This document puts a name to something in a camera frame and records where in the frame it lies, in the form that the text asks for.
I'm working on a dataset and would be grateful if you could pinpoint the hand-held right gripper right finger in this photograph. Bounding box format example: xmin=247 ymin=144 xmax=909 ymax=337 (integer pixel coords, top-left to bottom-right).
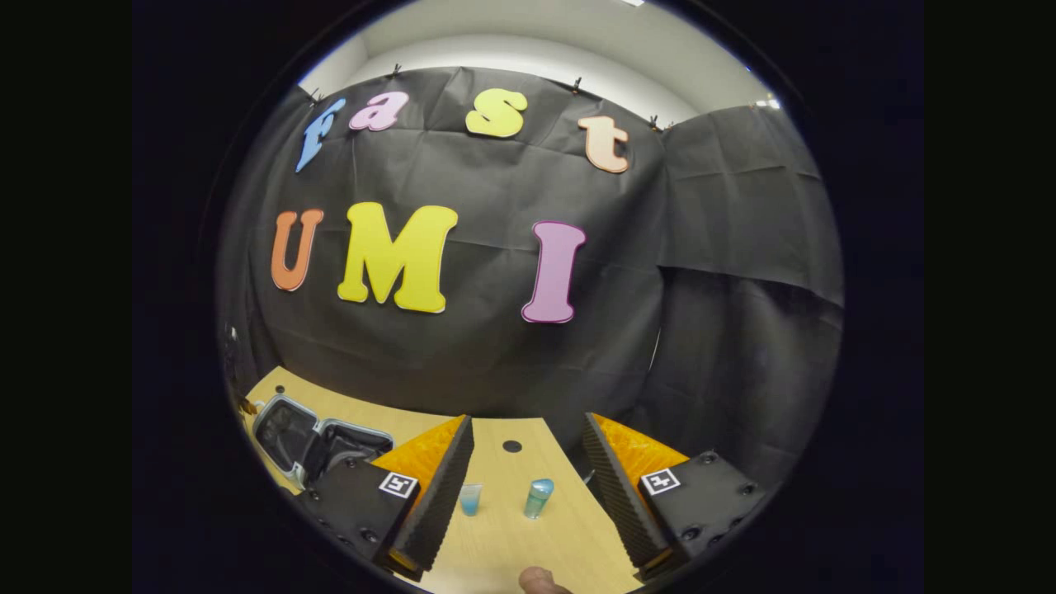
xmin=582 ymin=412 xmax=768 ymax=582

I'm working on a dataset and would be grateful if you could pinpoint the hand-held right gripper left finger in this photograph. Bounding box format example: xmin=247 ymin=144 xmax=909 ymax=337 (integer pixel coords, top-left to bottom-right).
xmin=295 ymin=414 xmax=476 ymax=582

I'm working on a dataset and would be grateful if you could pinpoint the teal skincare bottle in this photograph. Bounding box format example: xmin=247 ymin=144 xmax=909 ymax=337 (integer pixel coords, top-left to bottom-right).
xmin=524 ymin=478 xmax=555 ymax=521

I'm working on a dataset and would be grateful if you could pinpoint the light blue suitcase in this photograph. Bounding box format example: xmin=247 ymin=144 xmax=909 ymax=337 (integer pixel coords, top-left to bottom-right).
xmin=251 ymin=394 xmax=395 ymax=496

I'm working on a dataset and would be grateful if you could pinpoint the black backdrop cloth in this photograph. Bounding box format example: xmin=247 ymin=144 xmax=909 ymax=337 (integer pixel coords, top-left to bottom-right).
xmin=216 ymin=66 xmax=845 ymax=496

